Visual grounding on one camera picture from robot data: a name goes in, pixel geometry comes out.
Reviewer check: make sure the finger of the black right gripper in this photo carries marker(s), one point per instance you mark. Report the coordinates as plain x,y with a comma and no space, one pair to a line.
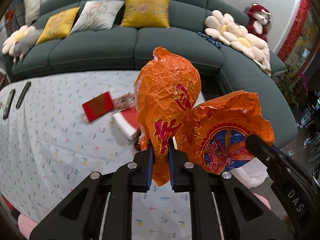
266,153

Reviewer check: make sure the red envelope with gold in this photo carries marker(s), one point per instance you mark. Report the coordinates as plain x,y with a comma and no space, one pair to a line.
98,106

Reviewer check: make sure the white flower pillow right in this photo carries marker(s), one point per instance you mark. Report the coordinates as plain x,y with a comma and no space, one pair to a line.
223,28

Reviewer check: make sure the yellow embroidered cushion left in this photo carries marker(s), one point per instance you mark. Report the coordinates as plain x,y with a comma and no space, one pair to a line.
58,26

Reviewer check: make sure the white embroidered cushion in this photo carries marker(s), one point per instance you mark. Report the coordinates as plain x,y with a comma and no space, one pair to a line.
97,15

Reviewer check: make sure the potted plant with flowers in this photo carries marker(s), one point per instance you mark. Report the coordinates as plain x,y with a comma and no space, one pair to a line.
294,88

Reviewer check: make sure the blue patterned cloth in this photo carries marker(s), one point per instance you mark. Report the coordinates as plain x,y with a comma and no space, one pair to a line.
211,40

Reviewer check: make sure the dark green sectional sofa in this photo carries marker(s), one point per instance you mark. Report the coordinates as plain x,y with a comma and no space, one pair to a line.
126,48

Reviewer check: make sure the grey plush toy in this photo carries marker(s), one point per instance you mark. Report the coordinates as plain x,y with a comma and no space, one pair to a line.
23,46

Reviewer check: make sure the red monkey plush toy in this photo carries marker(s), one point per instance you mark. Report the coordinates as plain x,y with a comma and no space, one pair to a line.
259,21

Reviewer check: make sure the brown patterned scrunchie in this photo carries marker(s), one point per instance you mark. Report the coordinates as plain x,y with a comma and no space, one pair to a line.
126,101

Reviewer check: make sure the orange plastic wrapper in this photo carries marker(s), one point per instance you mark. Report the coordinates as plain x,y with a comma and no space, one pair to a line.
212,133

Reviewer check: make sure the yellow embroidered cushion right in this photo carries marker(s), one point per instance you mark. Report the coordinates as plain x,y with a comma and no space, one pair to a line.
146,13

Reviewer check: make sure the white flower pillow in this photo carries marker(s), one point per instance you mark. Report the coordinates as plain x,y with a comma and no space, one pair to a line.
223,28
10,42

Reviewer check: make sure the yellow embroidered cushion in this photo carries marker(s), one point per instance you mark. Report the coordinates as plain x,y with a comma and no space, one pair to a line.
58,26
146,13

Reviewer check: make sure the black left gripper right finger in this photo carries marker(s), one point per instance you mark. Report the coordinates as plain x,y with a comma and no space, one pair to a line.
221,207

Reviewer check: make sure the white trash bag bin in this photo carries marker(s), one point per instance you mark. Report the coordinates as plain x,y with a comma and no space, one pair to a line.
251,174

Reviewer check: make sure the red hanging decoration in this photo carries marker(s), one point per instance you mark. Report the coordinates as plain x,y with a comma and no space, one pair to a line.
295,31

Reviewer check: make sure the red white paper cup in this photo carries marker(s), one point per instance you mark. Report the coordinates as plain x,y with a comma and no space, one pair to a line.
126,121

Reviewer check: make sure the pink round stool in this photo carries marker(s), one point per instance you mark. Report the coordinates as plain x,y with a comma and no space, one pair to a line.
26,225

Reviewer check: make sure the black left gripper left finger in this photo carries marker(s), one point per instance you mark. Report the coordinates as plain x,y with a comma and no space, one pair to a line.
100,207

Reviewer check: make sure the black remote control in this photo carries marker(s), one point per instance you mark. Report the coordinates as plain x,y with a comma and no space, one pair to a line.
9,104
23,94

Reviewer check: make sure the floral light blue tablecloth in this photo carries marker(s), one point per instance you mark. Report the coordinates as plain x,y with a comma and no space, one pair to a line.
48,146

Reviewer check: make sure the white flower pillow left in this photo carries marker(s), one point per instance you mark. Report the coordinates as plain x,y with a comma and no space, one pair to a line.
10,42

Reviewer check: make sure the white penguin plush toy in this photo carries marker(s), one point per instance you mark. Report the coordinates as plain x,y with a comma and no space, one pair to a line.
32,10

